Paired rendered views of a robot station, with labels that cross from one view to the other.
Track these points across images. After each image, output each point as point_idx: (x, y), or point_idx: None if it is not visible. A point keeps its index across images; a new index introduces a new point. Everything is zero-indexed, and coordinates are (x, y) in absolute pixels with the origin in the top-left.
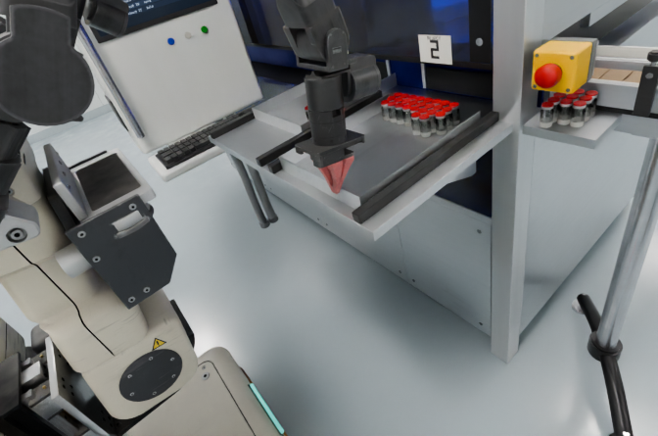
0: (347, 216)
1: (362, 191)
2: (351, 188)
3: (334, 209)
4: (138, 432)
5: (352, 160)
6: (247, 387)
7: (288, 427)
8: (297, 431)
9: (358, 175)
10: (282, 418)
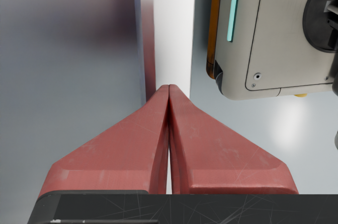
0: None
1: (51, 54)
2: (75, 100)
3: (189, 56)
4: (322, 68)
5: (79, 161)
6: (235, 39)
7: None
8: None
9: (6, 137)
10: (199, 10)
